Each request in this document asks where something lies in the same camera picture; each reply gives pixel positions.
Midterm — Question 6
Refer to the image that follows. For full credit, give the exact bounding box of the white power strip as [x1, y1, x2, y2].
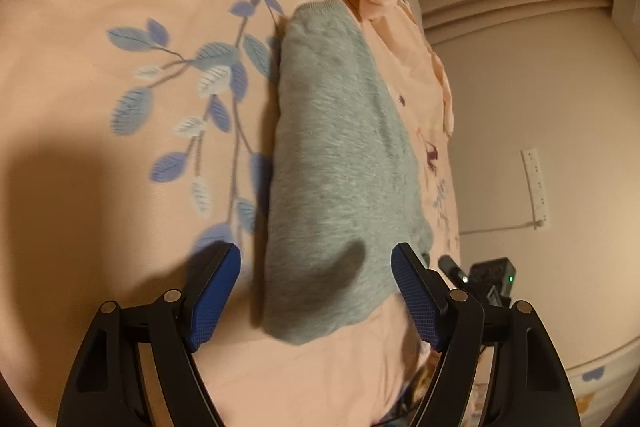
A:
[520, 148, 550, 230]

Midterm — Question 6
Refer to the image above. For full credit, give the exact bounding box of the grey printed sweatshirt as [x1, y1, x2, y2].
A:
[252, 0, 435, 347]

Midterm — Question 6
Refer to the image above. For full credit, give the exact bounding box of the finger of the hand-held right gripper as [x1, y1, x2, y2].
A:
[438, 256, 472, 292]

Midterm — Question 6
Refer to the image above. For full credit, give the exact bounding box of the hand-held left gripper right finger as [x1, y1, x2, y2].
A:
[391, 242, 582, 427]

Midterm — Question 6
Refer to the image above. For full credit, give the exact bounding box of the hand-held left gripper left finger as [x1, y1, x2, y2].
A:
[56, 242, 242, 427]

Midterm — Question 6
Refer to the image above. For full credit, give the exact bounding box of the pink printed duvet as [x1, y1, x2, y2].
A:
[0, 0, 461, 427]

